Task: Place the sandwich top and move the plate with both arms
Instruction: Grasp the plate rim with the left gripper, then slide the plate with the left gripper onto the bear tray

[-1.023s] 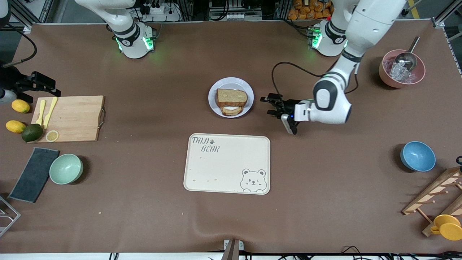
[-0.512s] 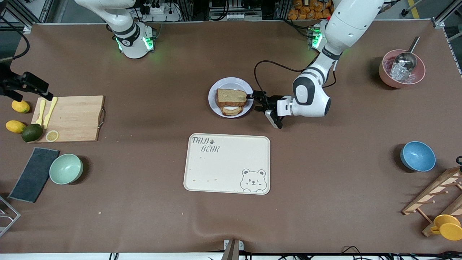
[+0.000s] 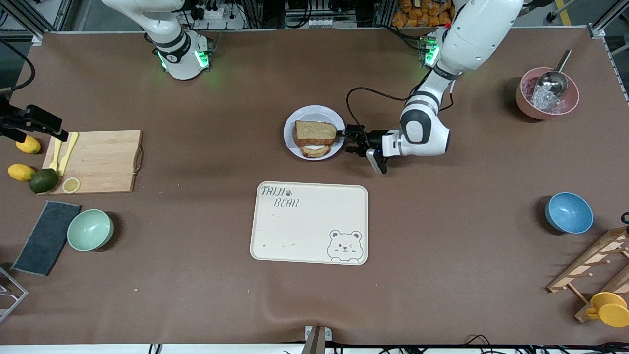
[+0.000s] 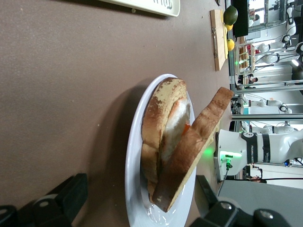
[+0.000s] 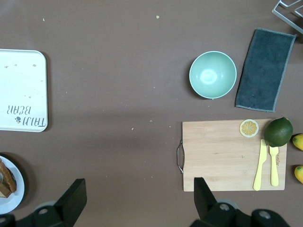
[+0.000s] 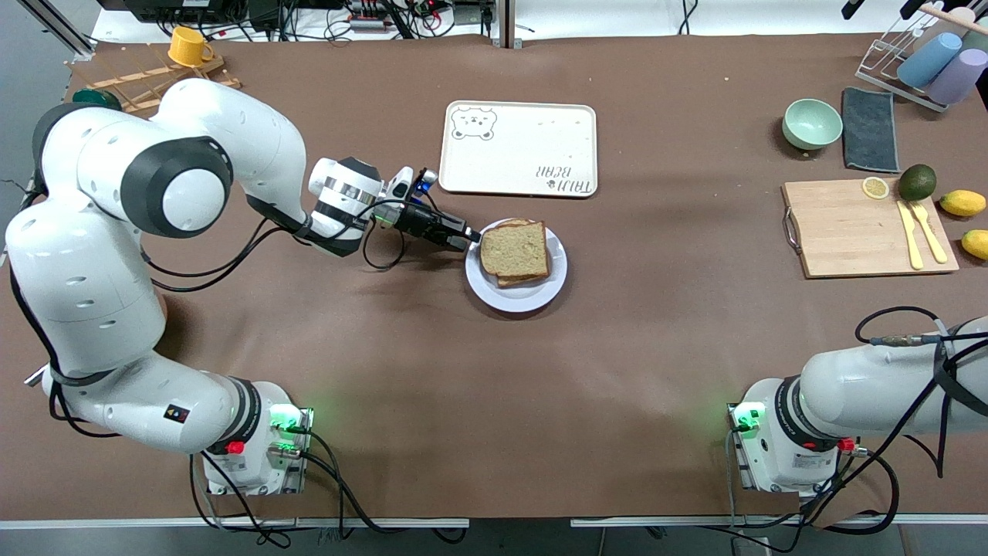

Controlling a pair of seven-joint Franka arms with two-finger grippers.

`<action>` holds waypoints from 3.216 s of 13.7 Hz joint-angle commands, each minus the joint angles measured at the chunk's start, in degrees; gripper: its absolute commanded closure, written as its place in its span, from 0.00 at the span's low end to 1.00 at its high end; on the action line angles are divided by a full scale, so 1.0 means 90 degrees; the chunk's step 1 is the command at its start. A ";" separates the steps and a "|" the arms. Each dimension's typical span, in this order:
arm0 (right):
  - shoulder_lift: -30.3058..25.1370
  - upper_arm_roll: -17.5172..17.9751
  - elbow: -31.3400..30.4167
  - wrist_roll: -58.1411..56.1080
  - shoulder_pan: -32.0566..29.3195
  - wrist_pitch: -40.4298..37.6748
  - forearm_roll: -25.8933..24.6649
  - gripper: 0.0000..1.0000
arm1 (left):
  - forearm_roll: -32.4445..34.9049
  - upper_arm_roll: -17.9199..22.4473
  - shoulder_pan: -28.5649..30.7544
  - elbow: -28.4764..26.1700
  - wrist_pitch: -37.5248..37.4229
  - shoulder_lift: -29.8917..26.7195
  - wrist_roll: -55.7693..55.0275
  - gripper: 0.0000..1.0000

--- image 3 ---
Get yellow cup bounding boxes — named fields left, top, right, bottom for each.
left=586, top=292, right=629, bottom=328

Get wooden dish rack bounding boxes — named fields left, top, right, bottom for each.
left=547, top=226, right=629, bottom=323

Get grey metal camera mount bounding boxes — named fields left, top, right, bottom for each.
left=301, top=325, right=333, bottom=354

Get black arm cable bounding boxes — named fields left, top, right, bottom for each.
left=0, top=41, right=38, bottom=95
left=346, top=87, right=455, bottom=129

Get plain brown bread slice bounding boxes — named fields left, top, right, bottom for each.
left=294, top=120, right=338, bottom=146

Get blue bowl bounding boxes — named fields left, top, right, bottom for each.
left=544, top=192, right=594, bottom=235

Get wooden cutting board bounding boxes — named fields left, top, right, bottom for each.
left=42, top=130, right=145, bottom=195

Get white power strip with plugs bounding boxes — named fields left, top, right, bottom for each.
left=189, top=0, right=247, bottom=30

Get yellow plastic fork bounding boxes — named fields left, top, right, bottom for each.
left=49, top=138, right=63, bottom=172

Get yellow plastic knife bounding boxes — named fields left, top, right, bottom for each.
left=58, top=132, right=80, bottom=177

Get mint green bowl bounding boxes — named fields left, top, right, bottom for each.
left=67, top=209, right=114, bottom=252

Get dark grey cloth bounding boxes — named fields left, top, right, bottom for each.
left=11, top=201, right=82, bottom=277

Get silver metal wire rack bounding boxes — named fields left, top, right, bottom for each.
left=0, top=267, right=29, bottom=323

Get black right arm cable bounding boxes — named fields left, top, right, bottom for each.
left=0, top=41, right=38, bottom=95

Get pink bowl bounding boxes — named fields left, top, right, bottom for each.
left=515, top=67, right=580, bottom=120

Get dark green avocado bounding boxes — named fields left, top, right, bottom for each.
left=29, top=168, right=60, bottom=194

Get cream bear print tray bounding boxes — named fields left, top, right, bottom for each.
left=250, top=182, right=369, bottom=266

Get silver metal scoop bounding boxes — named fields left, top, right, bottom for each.
left=533, top=49, right=572, bottom=100

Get clear ice cubes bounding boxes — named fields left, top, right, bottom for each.
left=523, top=79, right=571, bottom=113

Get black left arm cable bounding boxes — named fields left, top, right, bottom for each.
left=346, top=87, right=455, bottom=129

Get white socket strip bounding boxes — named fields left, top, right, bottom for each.
left=283, top=15, right=357, bottom=29

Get aluminium frame profile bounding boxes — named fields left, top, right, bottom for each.
left=0, top=0, right=75, bottom=46
left=587, top=0, right=629, bottom=55

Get pale blue round plate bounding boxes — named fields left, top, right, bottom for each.
left=284, top=105, right=346, bottom=161

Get yellow lemon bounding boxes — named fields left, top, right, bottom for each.
left=7, top=164, right=37, bottom=182
left=16, top=135, right=42, bottom=155

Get basket of bread rolls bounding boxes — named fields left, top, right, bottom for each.
left=391, top=0, right=456, bottom=28

